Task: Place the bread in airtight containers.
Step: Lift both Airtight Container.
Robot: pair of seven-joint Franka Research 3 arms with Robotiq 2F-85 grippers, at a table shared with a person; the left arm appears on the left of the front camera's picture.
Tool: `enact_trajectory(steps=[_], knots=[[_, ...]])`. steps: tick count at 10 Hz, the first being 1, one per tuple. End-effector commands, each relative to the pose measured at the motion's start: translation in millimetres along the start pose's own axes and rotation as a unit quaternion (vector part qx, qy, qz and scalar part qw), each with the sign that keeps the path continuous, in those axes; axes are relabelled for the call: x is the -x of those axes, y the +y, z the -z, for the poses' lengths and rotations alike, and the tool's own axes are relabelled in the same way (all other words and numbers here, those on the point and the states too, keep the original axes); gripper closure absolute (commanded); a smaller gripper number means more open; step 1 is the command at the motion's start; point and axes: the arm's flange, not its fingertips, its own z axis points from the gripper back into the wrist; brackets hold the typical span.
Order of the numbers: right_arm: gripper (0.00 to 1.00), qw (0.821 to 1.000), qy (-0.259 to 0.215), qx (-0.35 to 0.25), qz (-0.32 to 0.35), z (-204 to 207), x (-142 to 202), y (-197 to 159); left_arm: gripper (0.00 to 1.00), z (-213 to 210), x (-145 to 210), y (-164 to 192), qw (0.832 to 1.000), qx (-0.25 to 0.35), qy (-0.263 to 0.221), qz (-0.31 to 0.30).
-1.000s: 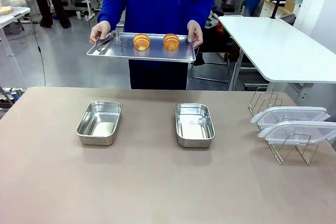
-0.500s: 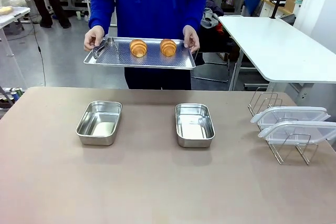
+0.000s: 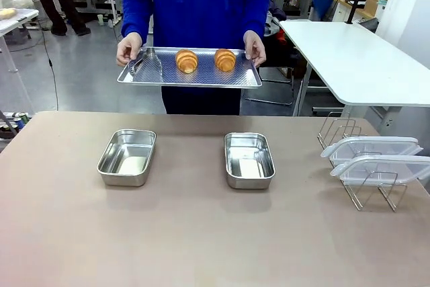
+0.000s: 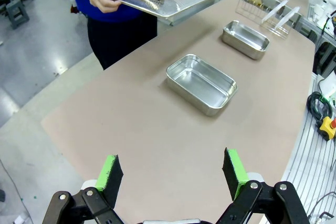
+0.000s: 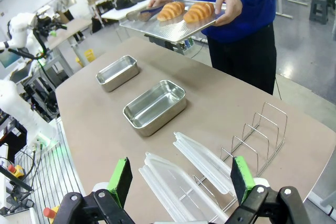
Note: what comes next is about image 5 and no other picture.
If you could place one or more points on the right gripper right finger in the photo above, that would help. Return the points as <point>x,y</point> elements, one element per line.
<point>242,179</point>

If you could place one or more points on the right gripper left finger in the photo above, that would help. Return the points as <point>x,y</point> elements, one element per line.
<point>118,182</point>

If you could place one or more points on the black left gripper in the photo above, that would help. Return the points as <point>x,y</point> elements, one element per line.
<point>46,26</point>

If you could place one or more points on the perforated metal baking tray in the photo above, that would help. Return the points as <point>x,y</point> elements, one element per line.
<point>168,31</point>

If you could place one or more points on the golden croissant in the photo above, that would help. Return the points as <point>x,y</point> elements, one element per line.
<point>170,11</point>
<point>198,12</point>

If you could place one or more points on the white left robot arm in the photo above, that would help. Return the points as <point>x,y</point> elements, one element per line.
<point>15,103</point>

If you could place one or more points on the person's left hand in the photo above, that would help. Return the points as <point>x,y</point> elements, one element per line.
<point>232,3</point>

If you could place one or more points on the wooden background desk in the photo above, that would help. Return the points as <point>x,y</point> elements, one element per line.
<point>73,28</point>

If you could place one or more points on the background person in grey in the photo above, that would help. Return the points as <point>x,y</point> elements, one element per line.
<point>61,2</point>

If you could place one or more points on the clear plastic container lid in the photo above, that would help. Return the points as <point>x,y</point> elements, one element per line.
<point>202,161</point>
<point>168,182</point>

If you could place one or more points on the teal screen monitor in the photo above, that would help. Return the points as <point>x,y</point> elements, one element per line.
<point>8,60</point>

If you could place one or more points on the yellow floor sign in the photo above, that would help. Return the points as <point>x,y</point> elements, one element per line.
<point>89,55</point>

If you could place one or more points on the grey tilted screen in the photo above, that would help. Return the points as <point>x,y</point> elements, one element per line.
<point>21,74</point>

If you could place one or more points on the stainless steel rectangular container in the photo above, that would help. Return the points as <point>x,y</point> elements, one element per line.
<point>115,82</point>
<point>157,127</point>

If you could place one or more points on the white background table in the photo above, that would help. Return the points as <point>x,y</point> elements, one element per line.
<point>115,14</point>

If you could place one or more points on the yellow emergency stop button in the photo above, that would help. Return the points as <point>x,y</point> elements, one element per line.
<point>51,212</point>
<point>17,171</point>

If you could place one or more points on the person's black trousers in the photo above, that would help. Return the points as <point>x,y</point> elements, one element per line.
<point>241,58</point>

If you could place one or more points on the person's blue sweater torso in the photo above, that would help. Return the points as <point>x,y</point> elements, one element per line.
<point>249,19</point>

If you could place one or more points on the grey step stool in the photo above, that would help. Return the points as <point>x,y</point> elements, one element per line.
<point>319,9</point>

